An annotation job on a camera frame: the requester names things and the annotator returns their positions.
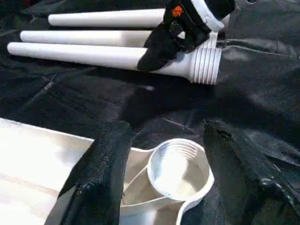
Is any white plastic table leg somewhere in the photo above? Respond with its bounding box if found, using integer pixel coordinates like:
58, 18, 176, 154
48, 8, 231, 30
19, 29, 221, 49
7, 42, 223, 86

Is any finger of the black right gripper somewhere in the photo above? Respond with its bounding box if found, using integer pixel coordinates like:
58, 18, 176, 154
136, 22, 189, 72
180, 23, 212, 53

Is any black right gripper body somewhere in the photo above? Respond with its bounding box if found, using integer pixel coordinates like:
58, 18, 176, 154
162, 0, 210, 31

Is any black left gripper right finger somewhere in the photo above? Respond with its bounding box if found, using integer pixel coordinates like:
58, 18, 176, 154
202, 119, 300, 225

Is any white plastic table top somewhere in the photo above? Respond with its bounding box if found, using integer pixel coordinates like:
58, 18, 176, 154
0, 117, 216, 225

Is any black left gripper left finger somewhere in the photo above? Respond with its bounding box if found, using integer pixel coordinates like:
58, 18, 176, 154
44, 120, 135, 225

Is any black mat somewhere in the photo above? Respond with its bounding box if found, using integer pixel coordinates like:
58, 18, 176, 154
0, 0, 300, 225

